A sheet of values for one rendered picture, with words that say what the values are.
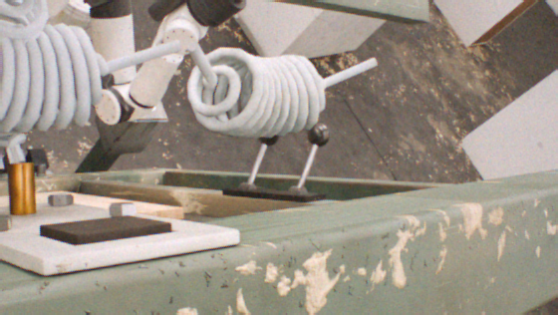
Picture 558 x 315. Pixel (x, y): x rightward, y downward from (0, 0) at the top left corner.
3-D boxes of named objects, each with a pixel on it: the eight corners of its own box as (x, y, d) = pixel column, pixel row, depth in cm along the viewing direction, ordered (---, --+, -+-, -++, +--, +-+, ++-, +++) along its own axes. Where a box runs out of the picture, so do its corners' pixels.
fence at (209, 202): (99, 195, 157) (99, 178, 157) (447, 239, 88) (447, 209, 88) (81, 197, 154) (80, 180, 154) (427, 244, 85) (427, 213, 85)
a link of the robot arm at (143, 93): (155, 78, 129) (122, 140, 141) (189, 66, 137) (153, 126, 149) (123, 42, 131) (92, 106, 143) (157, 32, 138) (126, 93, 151)
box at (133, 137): (128, 120, 193) (155, 84, 181) (140, 155, 189) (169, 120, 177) (92, 121, 185) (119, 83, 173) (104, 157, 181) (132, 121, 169)
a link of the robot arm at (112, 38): (84, 119, 144) (73, 18, 135) (125, 102, 154) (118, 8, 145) (120, 128, 138) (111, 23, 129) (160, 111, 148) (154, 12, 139)
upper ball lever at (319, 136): (294, 203, 108) (321, 131, 111) (311, 205, 105) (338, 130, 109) (279, 193, 105) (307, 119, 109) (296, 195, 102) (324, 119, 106)
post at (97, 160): (39, 238, 238) (122, 129, 190) (44, 253, 236) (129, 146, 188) (24, 240, 234) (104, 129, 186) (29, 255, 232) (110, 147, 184)
